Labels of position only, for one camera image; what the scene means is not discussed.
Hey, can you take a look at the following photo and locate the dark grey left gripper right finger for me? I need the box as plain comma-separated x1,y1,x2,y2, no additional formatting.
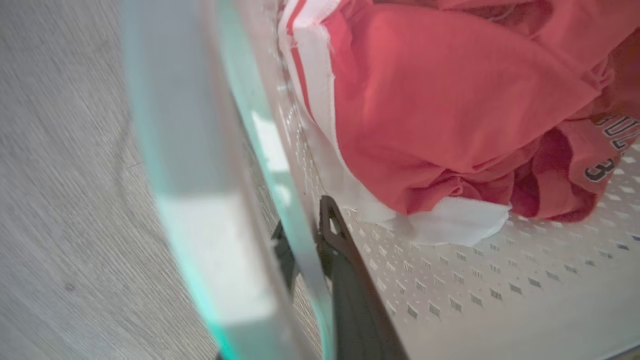
317,195,409,360

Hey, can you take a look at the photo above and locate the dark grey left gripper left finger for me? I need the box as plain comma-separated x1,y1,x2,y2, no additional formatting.
271,222,301,296

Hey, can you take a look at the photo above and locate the white perforated laundry basket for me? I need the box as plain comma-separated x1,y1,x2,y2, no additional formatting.
121,0,640,360

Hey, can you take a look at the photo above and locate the red jersey with white stripes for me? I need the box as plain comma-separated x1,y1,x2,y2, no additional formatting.
278,0,640,247

